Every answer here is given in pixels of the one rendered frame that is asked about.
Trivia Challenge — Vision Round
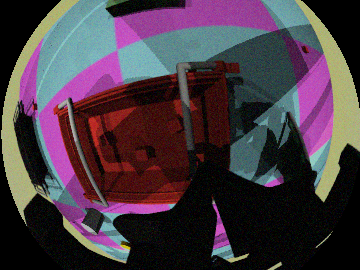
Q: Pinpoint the yellow cylinder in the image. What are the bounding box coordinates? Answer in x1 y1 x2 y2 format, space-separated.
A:
120 242 131 250

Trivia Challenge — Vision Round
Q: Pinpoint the grey cylinder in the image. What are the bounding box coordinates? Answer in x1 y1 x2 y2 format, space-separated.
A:
81 208 105 235

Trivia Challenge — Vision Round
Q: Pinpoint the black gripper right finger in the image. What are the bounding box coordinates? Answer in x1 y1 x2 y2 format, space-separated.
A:
205 160 317 258

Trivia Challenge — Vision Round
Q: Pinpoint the green block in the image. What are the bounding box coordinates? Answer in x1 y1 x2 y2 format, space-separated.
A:
105 0 179 18

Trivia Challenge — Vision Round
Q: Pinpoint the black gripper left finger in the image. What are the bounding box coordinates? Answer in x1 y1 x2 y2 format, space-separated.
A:
112 162 217 259

